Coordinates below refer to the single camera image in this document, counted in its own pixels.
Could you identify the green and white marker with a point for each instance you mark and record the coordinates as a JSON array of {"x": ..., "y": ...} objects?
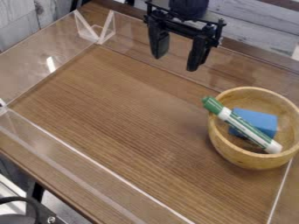
[{"x": 271, "y": 146}]

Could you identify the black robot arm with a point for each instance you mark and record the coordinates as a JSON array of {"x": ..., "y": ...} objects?
[{"x": 184, "y": 17}]

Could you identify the blue foam block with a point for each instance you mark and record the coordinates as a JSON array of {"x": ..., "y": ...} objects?
[{"x": 263, "y": 121}]

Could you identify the black clamp with bolt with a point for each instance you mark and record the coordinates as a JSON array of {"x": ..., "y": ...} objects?
[{"x": 48, "y": 217}]

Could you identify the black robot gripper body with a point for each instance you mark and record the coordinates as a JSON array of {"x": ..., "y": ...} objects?
[{"x": 188, "y": 18}]

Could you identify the black metal table leg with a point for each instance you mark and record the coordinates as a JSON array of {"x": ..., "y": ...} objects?
[{"x": 37, "y": 191}]

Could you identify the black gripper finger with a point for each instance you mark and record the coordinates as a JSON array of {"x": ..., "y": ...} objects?
[
  {"x": 197, "y": 53},
  {"x": 159, "y": 38}
]

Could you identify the brown wooden bowl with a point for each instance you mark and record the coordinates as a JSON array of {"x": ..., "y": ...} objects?
[{"x": 239, "y": 151}]

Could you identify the clear acrylic tray wall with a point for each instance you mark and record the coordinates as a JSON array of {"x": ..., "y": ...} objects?
[{"x": 106, "y": 126}]

